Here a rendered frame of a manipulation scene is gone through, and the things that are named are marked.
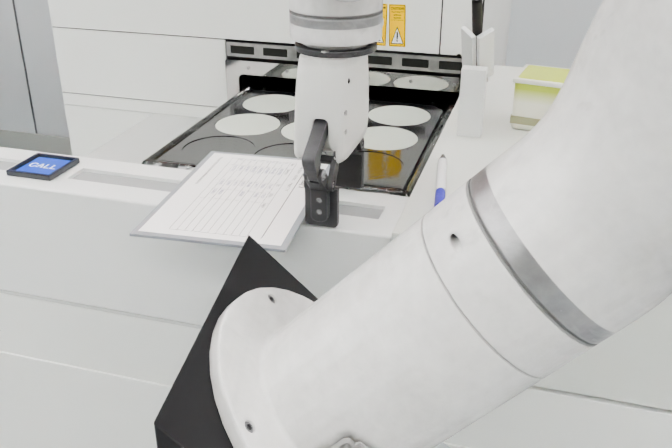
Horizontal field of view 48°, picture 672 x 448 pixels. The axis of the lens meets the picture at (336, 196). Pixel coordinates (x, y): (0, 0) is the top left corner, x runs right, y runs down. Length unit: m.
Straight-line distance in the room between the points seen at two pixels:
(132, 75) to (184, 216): 0.80
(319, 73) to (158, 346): 0.38
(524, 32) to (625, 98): 2.41
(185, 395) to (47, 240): 0.46
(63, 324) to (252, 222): 0.31
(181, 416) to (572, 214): 0.24
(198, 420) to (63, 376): 0.54
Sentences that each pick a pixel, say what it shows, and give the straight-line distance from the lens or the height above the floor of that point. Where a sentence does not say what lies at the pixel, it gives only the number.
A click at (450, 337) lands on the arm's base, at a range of 0.42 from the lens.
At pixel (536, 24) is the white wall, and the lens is 2.77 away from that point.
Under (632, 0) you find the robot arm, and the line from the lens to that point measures 0.37.
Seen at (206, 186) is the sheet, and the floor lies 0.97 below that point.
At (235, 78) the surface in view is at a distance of 1.39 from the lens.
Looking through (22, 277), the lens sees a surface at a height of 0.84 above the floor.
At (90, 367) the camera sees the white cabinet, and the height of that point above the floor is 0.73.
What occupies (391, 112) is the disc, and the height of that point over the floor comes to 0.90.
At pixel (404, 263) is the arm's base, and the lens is 0.44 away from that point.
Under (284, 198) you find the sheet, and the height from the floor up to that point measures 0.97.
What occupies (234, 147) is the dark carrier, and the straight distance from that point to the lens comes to 1.09.
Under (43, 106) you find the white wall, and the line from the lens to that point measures 3.64.
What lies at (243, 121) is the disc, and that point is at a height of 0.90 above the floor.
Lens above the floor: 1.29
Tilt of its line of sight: 25 degrees down
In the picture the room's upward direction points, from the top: straight up
